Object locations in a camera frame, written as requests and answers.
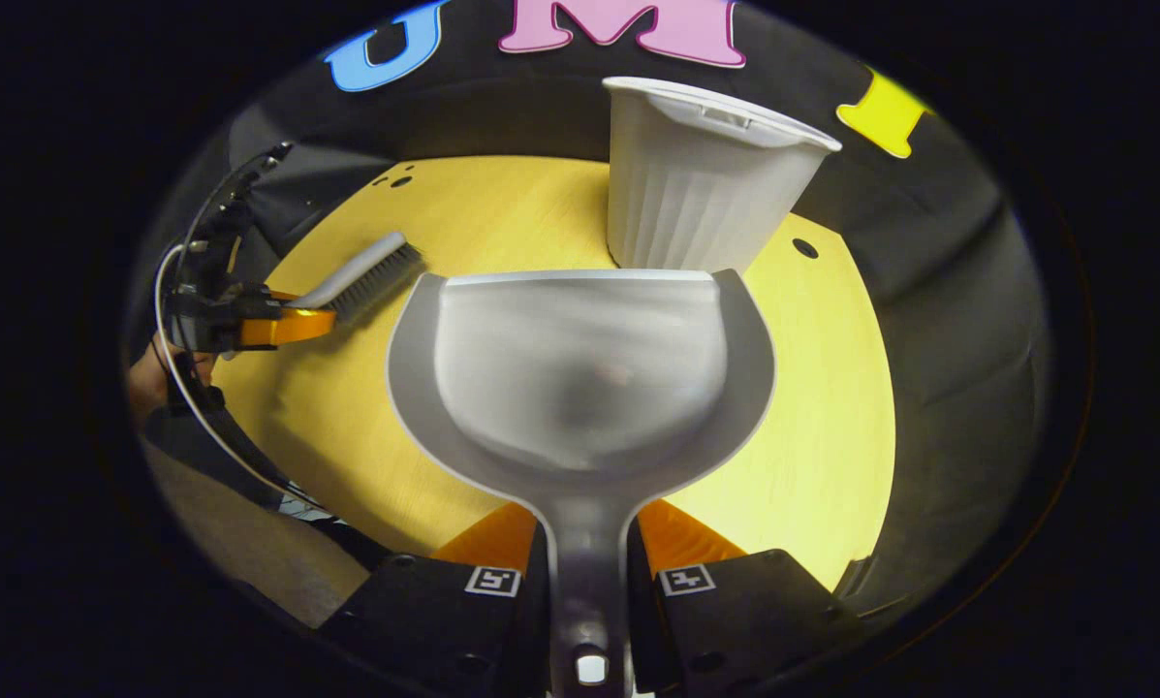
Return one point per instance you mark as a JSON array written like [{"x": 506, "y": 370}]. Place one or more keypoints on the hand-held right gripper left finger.
[{"x": 444, "y": 630}]

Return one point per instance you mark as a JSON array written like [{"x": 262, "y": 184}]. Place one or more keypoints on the small grey broom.
[{"x": 366, "y": 276}]

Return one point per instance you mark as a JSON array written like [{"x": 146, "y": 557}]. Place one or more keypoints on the white ribbed garbage bin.
[{"x": 705, "y": 194}]

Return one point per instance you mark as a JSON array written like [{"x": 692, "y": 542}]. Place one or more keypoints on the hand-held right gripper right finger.
[{"x": 735, "y": 620}]

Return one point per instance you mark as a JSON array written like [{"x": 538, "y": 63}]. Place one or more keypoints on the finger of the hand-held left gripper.
[{"x": 289, "y": 330}]

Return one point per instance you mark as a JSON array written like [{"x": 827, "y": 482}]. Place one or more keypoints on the grey dustpan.
[{"x": 580, "y": 388}]

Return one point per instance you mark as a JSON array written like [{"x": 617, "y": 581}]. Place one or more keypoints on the yellow wooden desktop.
[{"x": 347, "y": 427}]

